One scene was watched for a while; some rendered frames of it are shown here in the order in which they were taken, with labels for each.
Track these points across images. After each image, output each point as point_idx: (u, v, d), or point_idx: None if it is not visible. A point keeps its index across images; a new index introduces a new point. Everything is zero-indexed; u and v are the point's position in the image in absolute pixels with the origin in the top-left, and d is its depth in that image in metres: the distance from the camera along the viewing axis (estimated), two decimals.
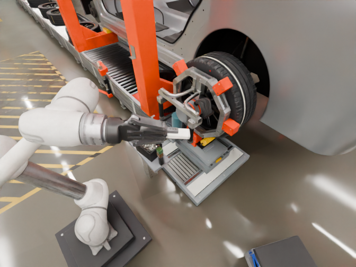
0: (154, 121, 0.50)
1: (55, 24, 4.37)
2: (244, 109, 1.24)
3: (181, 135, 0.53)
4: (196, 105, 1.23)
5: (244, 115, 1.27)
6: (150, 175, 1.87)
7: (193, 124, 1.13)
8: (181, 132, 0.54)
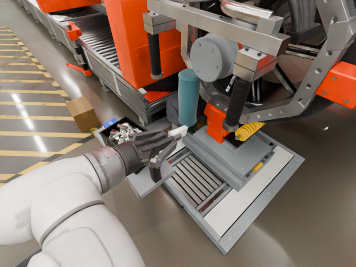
0: (149, 134, 0.52)
1: None
2: None
3: (178, 127, 0.54)
4: None
5: None
6: (138, 194, 1.07)
7: (258, 61, 0.33)
8: None
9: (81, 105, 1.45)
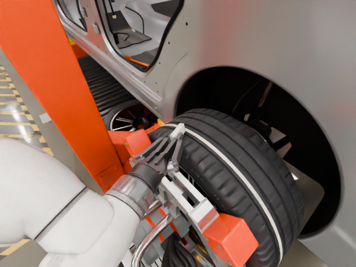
0: (180, 150, 0.47)
1: None
2: (279, 242, 0.48)
3: None
4: None
5: (281, 252, 0.50)
6: None
7: None
8: (181, 132, 0.54)
9: None
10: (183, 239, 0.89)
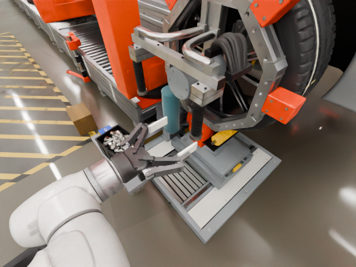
0: (170, 170, 0.45)
1: (32, 2, 3.70)
2: (313, 14, 0.51)
3: (190, 153, 0.51)
4: (210, 56, 0.56)
5: (317, 30, 0.52)
6: None
7: (204, 94, 0.47)
8: (190, 150, 0.50)
9: (81, 110, 1.59)
10: None
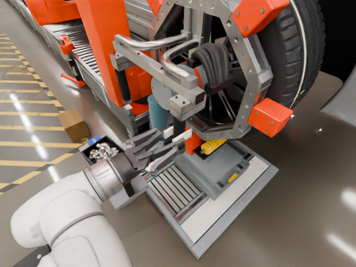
0: (169, 158, 0.48)
1: None
2: (300, 23, 0.48)
3: (185, 139, 0.54)
4: (193, 66, 0.53)
5: (304, 40, 0.49)
6: None
7: (181, 108, 0.44)
8: (185, 136, 0.53)
9: (72, 117, 1.55)
10: None
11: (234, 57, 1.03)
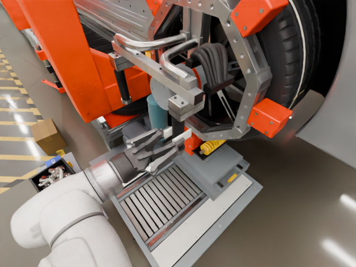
0: (169, 158, 0.48)
1: None
2: (299, 23, 0.48)
3: (185, 139, 0.54)
4: (192, 66, 0.53)
5: (303, 40, 0.49)
6: None
7: (180, 109, 0.44)
8: (185, 136, 0.53)
9: (46, 128, 1.46)
10: None
11: None
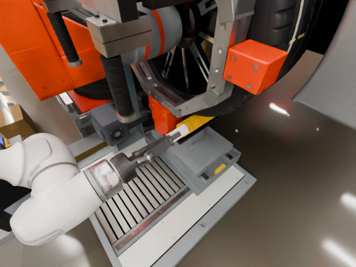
0: (163, 144, 0.47)
1: None
2: None
3: (183, 135, 0.54)
4: None
5: None
6: None
7: (99, 28, 0.26)
8: (181, 131, 0.54)
9: (11, 114, 1.28)
10: None
11: None
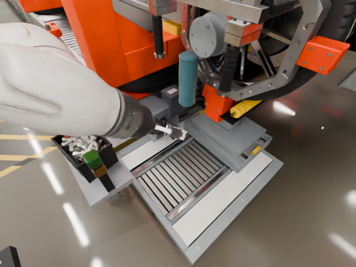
0: (177, 132, 0.46)
1: None
2: None
3: (180, 138, 0.54)
4: None
5: None
6: (107, 201, 1.03)
7: (243, 27, 0.41)
8: (181, 134, 0.54)
9: None
10: None
11: None
